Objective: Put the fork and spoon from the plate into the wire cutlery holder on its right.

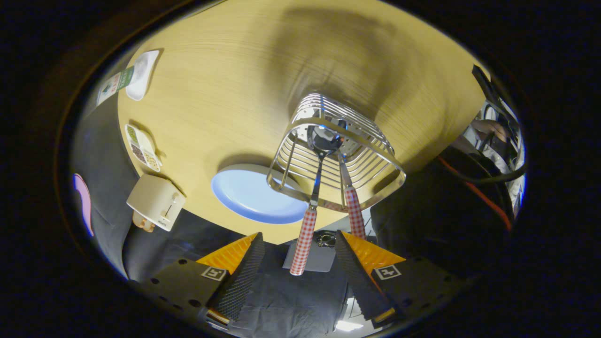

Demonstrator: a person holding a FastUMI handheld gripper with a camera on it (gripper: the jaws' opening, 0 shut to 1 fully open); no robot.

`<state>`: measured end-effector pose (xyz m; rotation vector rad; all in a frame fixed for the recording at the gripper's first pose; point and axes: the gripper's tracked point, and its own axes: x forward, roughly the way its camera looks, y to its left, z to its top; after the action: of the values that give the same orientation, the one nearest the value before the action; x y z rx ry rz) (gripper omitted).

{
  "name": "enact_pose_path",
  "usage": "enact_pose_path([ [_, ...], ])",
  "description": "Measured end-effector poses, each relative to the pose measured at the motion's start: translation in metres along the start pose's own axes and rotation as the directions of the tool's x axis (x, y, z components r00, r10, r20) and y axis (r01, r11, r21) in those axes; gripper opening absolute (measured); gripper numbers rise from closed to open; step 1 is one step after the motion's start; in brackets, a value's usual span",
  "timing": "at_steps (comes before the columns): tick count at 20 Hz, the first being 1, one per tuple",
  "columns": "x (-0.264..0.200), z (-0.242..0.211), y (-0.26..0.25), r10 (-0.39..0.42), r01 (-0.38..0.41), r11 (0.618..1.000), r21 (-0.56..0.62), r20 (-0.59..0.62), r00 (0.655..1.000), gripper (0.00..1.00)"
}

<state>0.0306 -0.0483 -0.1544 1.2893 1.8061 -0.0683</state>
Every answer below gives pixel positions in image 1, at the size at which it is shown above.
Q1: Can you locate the blue plate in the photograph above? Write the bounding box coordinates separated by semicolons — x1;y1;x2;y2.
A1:
211;163;309;225

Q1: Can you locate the person's black clothing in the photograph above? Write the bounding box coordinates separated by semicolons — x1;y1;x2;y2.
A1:
371;146;512;277

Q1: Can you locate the cream toaster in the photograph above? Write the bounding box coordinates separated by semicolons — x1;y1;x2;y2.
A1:
126;174;186;232

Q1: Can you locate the fork with red checked handle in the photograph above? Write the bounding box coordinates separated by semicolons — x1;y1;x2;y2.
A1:
337;155;367;240

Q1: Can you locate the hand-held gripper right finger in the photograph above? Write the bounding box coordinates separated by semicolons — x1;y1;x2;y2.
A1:
334;230;470;329

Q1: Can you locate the white divided snack dish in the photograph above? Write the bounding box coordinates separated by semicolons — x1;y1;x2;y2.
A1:
124;123;162;173

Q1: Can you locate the clear water bottle green cap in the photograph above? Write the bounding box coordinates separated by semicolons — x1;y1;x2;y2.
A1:
96;66;137;108

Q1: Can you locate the thick black cable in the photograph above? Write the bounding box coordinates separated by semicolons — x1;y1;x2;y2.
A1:
439;150;526;184

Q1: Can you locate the white square coaster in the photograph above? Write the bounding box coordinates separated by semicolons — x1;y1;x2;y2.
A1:
125;50;160;101

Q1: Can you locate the red cable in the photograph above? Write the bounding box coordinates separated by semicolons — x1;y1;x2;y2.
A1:
437;156;512;230

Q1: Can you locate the brown toast slice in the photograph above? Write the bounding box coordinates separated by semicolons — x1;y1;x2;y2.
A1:
133;211;155;233

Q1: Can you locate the grey flat box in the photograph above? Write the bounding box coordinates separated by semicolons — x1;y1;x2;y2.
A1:
283;242;336;273

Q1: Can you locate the black table clamp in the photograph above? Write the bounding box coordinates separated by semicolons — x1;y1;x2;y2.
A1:
472;65;498;104

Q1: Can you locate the metal wire basket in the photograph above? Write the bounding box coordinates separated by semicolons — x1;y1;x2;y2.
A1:
267;93;407;213

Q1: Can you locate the spoon with red checked handle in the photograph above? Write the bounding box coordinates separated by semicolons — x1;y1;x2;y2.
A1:
290;126;343;276

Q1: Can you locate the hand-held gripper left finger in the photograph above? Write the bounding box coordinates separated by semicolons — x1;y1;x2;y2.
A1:
136;231;266;324

